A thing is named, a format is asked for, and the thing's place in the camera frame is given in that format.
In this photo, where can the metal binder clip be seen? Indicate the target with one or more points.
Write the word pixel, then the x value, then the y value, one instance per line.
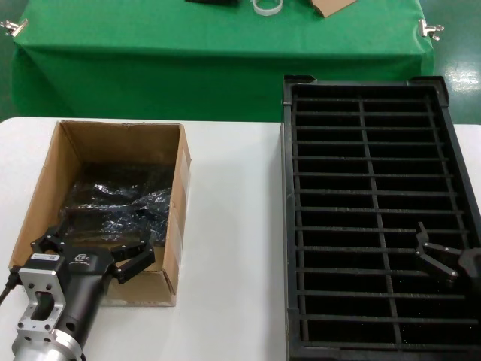
pixel 17 28
pixel 426 28

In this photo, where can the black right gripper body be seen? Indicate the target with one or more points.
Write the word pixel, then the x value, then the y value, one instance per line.
pixel 472 263

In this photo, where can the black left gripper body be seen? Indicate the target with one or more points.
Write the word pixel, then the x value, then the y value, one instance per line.
pixel 86 286

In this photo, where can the black slotted plastic container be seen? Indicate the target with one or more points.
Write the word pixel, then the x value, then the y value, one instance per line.
pixel 330 338

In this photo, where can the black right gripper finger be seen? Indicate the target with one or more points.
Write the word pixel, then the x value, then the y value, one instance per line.
pixel 436 259

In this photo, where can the green tablecloth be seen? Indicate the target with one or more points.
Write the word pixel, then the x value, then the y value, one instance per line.
pixel 188 56

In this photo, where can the clear tape roll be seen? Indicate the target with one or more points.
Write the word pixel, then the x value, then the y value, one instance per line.
pixel 265 14

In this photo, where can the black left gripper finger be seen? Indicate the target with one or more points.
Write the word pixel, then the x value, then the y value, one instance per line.
pixel 47 242
pixel 135 259

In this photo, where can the flat brown cardboard piece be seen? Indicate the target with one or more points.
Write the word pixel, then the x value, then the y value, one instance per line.
pixel 330 7

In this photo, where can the brown cardboard box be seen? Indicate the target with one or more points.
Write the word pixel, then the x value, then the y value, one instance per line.
pixel 112 139

